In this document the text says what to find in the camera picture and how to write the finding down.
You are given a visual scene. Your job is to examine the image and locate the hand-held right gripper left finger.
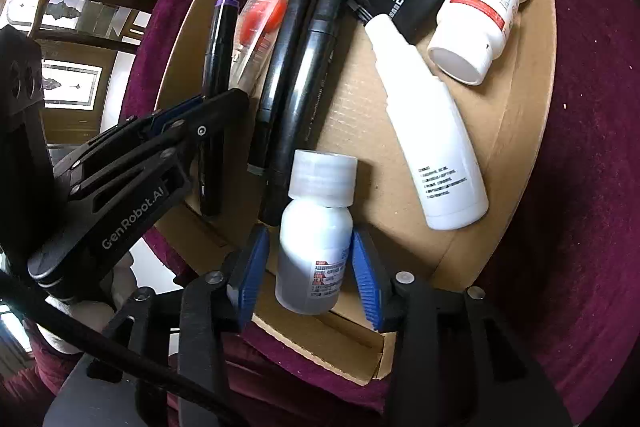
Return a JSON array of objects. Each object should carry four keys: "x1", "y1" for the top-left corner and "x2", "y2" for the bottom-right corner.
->
[{"x1": 50, "y1": 226, "x2": 271, "y2": 427}]

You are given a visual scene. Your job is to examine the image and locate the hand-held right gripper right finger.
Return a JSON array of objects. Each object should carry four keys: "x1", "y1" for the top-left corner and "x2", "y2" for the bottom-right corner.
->
[{"x1": 350, "y1": 229, "x2": 573, "y2": 427}]

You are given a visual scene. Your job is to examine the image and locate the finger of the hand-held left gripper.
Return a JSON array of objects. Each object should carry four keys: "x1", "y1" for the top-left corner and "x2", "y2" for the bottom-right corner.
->
[
  {"x1": 116, "y1": 96, "x2": 206, "y2": 135},
  {"x1": 52, "y1": 88, "x2": 251, "y2": 208}
]

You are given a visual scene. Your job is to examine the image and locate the small grey clear-cap bottle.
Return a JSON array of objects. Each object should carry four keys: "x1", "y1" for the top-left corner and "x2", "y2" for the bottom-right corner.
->
[{"x1": 275, "y1": 150, "x2": 359, "y2": 314}]

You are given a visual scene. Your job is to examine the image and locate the black marker purple cap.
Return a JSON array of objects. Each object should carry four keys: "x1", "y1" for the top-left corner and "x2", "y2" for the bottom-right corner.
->
[{"x1": 197, "y1": 0, "x2": 239, "y2": 218}]

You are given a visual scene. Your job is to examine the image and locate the black marker yellow band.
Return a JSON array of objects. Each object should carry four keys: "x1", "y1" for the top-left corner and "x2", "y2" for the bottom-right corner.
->
[{"x1": 257, "y1": 0, "x2": 352, "y2": 228}]

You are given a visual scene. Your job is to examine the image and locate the black marker green ends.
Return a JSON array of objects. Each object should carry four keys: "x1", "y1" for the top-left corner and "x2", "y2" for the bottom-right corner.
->
[{"x1": 247, "y1": 0, "x2": 327, "y2": 178}]

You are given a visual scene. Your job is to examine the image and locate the clear package with red ring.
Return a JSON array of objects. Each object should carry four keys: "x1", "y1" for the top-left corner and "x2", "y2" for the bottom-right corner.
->
[{"x1": 232, "y1": 0, "x2": 302, "y2": 90}]

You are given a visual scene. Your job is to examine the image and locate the cardboard box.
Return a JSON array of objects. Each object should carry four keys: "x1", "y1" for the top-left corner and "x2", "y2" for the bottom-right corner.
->
[{"x1": 150, "y1": 0, "x2": 559, "y2": 387}]

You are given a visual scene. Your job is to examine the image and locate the large white nozzle bottle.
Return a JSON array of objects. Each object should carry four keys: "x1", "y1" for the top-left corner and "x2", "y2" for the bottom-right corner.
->
[{"x1": 363, "y1": 14, "x2": 490, "y2": 231}]

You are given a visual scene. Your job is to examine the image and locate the white red-label pill bottle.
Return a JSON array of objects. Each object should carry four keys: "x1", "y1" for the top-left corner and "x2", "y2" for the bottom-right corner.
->
[{"x1": 426, "y1": 0, "x2": 524, "y2": 86}]

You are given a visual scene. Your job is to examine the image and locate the person's left hand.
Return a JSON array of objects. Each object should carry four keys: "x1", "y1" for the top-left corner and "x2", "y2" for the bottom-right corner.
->
[{"x1": 47, "y1": 252, "x2": 137, "y2": 325}]

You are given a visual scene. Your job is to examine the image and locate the wooden glass-door cabinet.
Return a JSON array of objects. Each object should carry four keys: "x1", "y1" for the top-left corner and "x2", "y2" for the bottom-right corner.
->
[{"x1": 0, "y1": 0, "x2": 166, "y2": 158}]

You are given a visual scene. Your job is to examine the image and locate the black braided cable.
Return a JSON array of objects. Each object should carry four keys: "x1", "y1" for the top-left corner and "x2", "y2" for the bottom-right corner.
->
[{"x1": 0, "y1": 268, "x2": 223, "y2": 415}]

